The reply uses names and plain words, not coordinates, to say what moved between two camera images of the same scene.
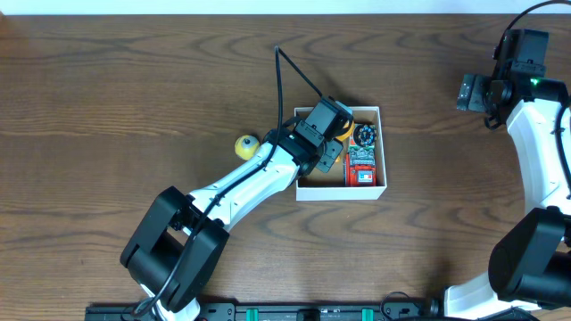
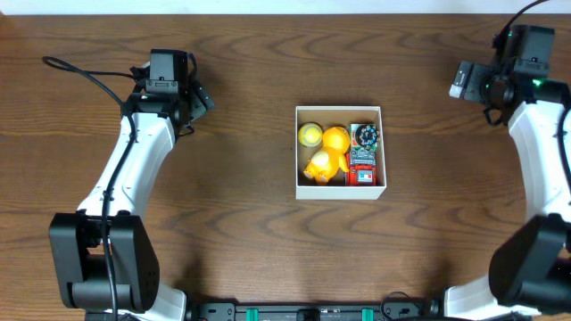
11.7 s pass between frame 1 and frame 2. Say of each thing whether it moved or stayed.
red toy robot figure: stayed
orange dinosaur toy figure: moved
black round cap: stayed
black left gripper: moved
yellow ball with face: moved
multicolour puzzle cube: stayed
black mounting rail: stayed
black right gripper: stayed
